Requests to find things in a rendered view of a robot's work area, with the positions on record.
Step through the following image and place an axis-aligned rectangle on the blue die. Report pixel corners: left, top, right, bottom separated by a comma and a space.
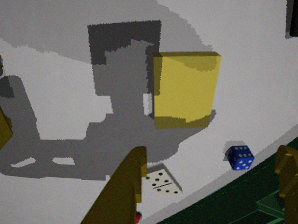
227, 145, 254, 170

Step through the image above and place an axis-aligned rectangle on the grey domino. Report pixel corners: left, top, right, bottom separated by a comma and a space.
142, 163, 183, 199

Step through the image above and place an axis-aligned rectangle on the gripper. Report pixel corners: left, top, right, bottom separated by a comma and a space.
80, 145, 298, 224

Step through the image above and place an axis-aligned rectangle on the black bolt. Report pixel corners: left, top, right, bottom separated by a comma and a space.
289, 0, 298, 37

